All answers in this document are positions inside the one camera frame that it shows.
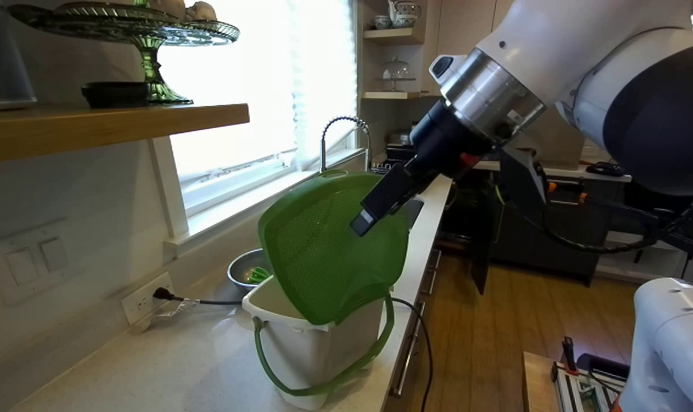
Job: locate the green vegetable scraps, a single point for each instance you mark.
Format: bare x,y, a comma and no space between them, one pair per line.
258,275

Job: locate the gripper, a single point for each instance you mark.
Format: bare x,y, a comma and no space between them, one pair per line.
446,146

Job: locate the green bin lid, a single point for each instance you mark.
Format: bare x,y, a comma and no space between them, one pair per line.
317,252

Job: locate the white and green bin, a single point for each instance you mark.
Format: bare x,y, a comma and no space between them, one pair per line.
317,349

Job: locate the white patterned teapot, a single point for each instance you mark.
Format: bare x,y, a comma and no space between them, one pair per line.
404,14

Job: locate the white wall socket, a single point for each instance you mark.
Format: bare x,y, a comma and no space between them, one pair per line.
140,300

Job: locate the black and red tool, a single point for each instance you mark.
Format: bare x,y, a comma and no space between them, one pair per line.
568,355

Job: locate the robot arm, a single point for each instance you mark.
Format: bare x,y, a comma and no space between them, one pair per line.
552,34

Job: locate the white patterned cup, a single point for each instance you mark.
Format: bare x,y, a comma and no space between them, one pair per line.
382,22

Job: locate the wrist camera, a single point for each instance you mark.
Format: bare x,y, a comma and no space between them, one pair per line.
521,177

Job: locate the metal bowl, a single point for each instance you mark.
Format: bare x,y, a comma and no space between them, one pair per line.
238,269

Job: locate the window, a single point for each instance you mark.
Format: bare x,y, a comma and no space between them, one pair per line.
237,86

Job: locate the dark kitchen island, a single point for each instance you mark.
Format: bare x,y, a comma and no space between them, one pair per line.
558,240

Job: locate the spring neck tap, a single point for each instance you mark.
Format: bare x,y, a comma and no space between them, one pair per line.
323,149

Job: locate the green glass cake stand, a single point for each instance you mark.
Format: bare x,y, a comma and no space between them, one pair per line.
149,63

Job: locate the wooden wall shelf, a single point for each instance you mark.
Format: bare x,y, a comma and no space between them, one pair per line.
94,129

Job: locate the grey vase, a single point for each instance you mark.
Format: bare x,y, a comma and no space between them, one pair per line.
3,63

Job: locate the white switch plate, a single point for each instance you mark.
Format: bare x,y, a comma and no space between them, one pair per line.
31,263

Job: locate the black bowl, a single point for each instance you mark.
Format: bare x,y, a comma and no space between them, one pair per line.
114,94

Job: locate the glass domed cake stand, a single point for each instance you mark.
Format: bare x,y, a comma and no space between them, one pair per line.
396,71

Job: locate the metal pot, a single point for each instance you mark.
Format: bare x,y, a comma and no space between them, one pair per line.
400,138

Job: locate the wooden corner shelves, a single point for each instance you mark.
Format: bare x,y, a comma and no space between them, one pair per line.
392,35

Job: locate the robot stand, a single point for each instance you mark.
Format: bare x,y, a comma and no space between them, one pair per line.
538,383

